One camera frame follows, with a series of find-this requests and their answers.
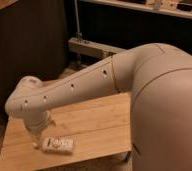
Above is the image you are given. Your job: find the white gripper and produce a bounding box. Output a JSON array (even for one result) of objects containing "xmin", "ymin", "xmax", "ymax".
[{"xmin": 26, "ymin": 111, "xmax": 53, "ymax": 148}]

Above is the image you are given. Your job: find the clear plastic bottle white cap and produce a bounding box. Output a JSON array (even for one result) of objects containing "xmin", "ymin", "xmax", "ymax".
[{"xmin": 33, "ymin": 137, "xmax": 74, "ymax": 154}]

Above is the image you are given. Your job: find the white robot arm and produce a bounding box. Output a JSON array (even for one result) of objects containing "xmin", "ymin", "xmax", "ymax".
[{"xmin": 5, "ymin": 43, "xmax": 192, "ymax": 171}]

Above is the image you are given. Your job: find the light wooden table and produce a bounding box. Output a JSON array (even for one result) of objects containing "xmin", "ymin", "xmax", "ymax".
[{"xmin": 0, "ymin": 94, "xmax": 132, "ymax": 171}]

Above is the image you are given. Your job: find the long wooden beam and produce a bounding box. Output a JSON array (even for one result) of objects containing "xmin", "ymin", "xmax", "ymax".
[{"xmin": 68, "ymin": 37, "xmax": 124, "ymax": 59}]

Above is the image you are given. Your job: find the metal pole with clamp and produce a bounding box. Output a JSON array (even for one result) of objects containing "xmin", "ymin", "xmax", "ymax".
[{"xmin": 74, "ymin": 0, "xmax": 82, "ymax": 41}]

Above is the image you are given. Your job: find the wooden shelf with items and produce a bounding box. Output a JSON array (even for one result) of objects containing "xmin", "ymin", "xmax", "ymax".
[{"xmin": 81, "ymin": 0, "xmax": 192, "ymax": 19}]

